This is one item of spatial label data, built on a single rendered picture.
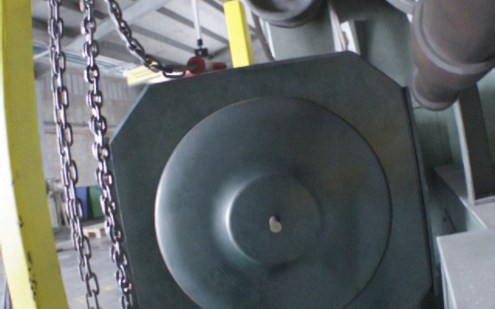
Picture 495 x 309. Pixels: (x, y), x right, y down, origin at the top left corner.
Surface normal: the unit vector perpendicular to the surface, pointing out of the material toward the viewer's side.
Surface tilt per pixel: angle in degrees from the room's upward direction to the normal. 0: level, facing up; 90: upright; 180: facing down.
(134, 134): 90
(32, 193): 90
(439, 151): 90
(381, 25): 90
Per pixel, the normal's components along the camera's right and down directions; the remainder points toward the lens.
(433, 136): -0.33, -0.01
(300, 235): -0.01, -0.07
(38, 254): 0.93, -0.18
